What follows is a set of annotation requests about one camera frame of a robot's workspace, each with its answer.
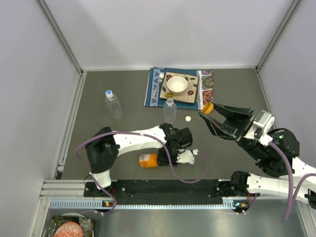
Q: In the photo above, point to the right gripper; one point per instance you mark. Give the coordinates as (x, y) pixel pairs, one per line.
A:
(235, 117)

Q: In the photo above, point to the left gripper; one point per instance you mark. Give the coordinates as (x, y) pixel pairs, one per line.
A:
(161, 160)

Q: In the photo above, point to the orange bottle cap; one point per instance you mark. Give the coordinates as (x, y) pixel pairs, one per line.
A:
(208, 108)

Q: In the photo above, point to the orange juice bottle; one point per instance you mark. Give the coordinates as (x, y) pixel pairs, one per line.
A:
(148, 160)

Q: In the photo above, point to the clear plastic bottle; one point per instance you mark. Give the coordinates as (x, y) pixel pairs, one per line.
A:
(169, 110)
(114, 107)

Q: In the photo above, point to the blue white bottle cap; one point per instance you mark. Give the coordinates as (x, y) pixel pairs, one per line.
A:
(109, 94)

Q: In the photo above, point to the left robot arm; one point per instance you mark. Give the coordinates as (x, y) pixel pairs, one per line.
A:
(107, 145)

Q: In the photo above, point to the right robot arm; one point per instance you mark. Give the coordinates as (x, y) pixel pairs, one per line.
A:
(276, 152)

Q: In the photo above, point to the small white bottle cap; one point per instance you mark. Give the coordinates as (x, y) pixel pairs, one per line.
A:
(188, 118)

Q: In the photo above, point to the blue patterned placemat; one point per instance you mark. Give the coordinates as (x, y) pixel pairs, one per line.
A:
(204, 90)

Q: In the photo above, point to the square floral plate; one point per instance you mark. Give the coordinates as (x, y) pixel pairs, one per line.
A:
(188, 95)

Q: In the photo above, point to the cream bowl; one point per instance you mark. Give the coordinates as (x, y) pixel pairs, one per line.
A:
(177, 84)

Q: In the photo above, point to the silver fork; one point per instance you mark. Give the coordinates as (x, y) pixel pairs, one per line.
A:
(160, 79)

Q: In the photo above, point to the stacked patterned bowls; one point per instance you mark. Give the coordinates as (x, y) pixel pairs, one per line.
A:
(70, 225)

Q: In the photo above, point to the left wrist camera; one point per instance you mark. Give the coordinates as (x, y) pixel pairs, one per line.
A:
(187, 156)

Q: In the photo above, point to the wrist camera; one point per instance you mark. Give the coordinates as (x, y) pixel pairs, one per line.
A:
(187, 156)
(262, 124)

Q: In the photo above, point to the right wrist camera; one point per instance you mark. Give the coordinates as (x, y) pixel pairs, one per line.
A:
(262, 124)

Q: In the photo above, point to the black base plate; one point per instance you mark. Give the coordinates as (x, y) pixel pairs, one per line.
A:
(207, 191)

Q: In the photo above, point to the grey cable duct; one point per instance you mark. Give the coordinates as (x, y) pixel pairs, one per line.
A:
(100, 203)

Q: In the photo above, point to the aluminium frame rail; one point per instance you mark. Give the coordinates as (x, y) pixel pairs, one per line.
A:
(64, 188)

